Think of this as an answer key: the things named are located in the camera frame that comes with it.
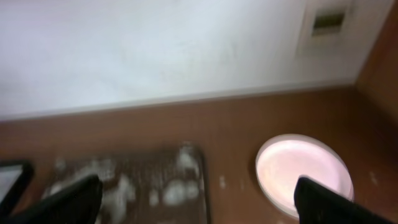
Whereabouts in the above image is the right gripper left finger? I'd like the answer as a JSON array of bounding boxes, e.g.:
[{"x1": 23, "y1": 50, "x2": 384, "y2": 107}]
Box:
[{"x1": 1, "y1": 175, "x2": 103, "y2": 224}]

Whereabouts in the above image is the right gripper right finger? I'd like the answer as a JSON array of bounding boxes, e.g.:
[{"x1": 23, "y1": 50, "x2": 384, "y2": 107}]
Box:
[{"x1": 294, "y1": 177, "x2": 393, "y2": 224}]

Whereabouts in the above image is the pink white plate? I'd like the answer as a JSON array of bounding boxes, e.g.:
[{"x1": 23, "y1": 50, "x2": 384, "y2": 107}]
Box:
[{"x1": 255, "y1": 134, "x2": 354, "y2": 219}]

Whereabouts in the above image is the black soapy water tray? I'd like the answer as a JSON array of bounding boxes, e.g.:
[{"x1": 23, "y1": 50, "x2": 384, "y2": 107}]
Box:
[{"x1": 1, "y1": 159, "x2": 35, "y2": 217}]

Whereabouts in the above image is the dark brown serving tray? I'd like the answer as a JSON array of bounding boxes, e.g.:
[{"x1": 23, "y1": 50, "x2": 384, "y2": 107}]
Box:
[{"x1": 42, "y1": 142, "x2": 211, "y2": 224}]

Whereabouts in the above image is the white wall outlet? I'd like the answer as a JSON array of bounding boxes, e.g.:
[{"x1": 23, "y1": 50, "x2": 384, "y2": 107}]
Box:
[{"x1": 296, "y1": 0, "x2": 353, "y2": 57}]

